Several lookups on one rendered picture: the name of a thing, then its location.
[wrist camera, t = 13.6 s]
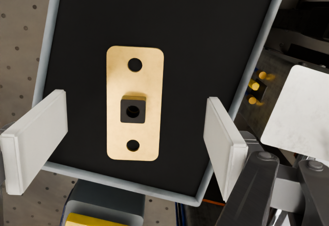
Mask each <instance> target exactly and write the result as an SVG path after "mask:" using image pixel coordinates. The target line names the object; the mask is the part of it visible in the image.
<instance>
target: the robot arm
mask: <svg viewBox="0 0 329 226"><path fill-rule="evenodd" d="M67 132H68V122H67V104H66V92H65V91H64V90H54V91H53V92H52V93H51V94H49V95H48V96H47V97H46V98H45V99H43V100H42V101H41V102H40V103H38V104H37V105H36V106H35V107H34V108H32V109H31V110H30V111H29V112H27V113H26V114H25V115H24V116H23V117H21V118H20V119H19V120H18V121H14V122H11V123H9V124H6V125H5V126H3V127H2V128H1V129H0V226H3V197H2V186H1V185H2V183H3V182H4V181H5V186H6V192H8V194H9V195H21V194H22V193H24V191H25V190H26V189H27V187H28V186H29V185H30V183H31V182H32V181H33V179H34V178H35V176H36V175H37V174H38V172H39V171H40V169H41V168H42V167H43V165H44V164H45V162H46V161H47V160H48V158H49V157H50V155H51V154H52V153H53V151H54V150H55V148H56V147H57V146H58V144H59V143H60V142H61V140H62V139H63V137H64V136H65V135H66V133H67ZM203 138H204V141H205V144H206V148H207V151H208V153H209V156H210V160H211V163H212V166H213V170H214V173H215V176H216V179H217V182H218V185H219V188H220V192H221V195H222V198H223V200H224V201H225V202H226V204H225V206H224V208H223V210H222V212H221V214H220V216H219V218H218V220H217V222H216V224H215V226H266V224H267V222H268V217H269V212H270V208H271V207H272V208H276V209H280V210H284V211H287V214H288V218H289V222H290V226H329V167H328V166H326V165H325V164H323V163H322V162H319V161H316V160H308V159H304V160H301V161H299V163H298V167H297V168H295V167H290V166H285V165H282V164H279V163H280V160H279V158H278V157H277V156H276V155H274V154H272V153H269V152H266V151H264V150H263V148H262V147H261V145H260V144H259V142H258V141H257V140H256V138H255V137H254V135H252V134H251V133H249V132H248V131H238V129H237V128H236V126H235V124H234V123H233V121H232V120H231V118H230V116H229V115H228V113H227V111H226V110H225V108H224V107H223V105H222V103H221V102H220V100H219V99H218V97H209V98H208V99H207V108H206V117H205V126H204V136H203Z"/></svg>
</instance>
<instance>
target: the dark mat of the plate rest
mask: <svg viewBox="0 0 329 226"><path fill-rule="evenodd" d="M270 3H271V0H60V2H59V7H58V13H57V19H56V24H55V30H54V35H53V41H52V46H51V52H50V58H49V64H48V69H47V76H46V82H45V88H44V93H43V99H45V98H46V97H47V96H48V95H49V94H51V93H52V92H53V91H54V90H64V91H65V92H66V104H67V122H68V132H67V133H66V135H65V136H64V137H63V139H62V140H61V142H60V143H59V144H58V146H57V147H56V148H55V150H54V151H53V153H52V154H51V155H50V157H49V158H48V160H47V161H50V162H54V163H58V164H61V165H65V166H69V167H73V168H78V169H82V170H86V171H90V172H94V173H98V174H102V175H106V176H110V177H114V178H118V179H122V180H126V181H131V182H135V183H139V184H143V185H147V186H151V187H155V188H159V189H163V190H167V191H171V192H175V193H179V194H183V195H187V196H191V197H195V196H196V193H197V191H198V188H199V186H200V183H201V180H202V178H203V175H204V173H205V170H206V168H207V166H208V163H209V160H210V156H209V153H208V151H207V148H206V144H205V141H204V138H203V136H204V126H205V117H206V108H207V99H208V98H209V97H218V99H219V100H220V102H221V103H222V105H223V107H224V108H225V110H226V111H227V113H228V111H229V109H230V106H231V103H232V101H233V98H234V96H235V93H236V90H237V88H238V85H239V82H240V80H241V78H242V75H243V73H244V70H245V68H246V65H247V62H248V60H249V57H250V55H251V52H252V50H253V47H254V44H255V42H256V39H257V37H258V34H259V31H260V29H261V26H262V23H263V21H264V18H265V16H266V13H267V11H268V8H269V5H270ZM116 45H118V46H136V47H154V48H158V49H160V50H161V51H162V52H163V55H164V66H163V83H162V101H161V119H160V136H159V154H158V157H157V158H156V159H155V160H152V161H146V160H123V159H112V158H110V157H109V156H108V154H107V51H108V49H109V48H110V47H112V46H116ZM43 99H42V100H43Z"/></svg>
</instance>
